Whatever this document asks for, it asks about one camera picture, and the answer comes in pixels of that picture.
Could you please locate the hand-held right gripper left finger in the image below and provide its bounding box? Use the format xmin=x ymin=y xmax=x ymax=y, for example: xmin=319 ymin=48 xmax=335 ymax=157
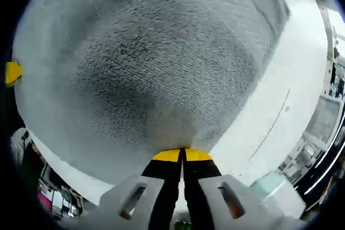
xmin=80 ymin=148 xmax=183 ymax=230

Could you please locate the grey towel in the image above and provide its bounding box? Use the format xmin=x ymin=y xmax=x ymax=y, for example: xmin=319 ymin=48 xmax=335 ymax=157
xmin=12 ymin=0 xmax=294 ymax=166

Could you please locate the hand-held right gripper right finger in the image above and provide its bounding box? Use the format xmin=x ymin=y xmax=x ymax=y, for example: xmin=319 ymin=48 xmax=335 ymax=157
xmin=183 ymin=148 xmax=307 ymax=230

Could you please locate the pale green storage box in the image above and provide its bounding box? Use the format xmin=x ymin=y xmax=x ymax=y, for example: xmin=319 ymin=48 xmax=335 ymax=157
xmin=252 ymin=175 xmax=287 ymax=196

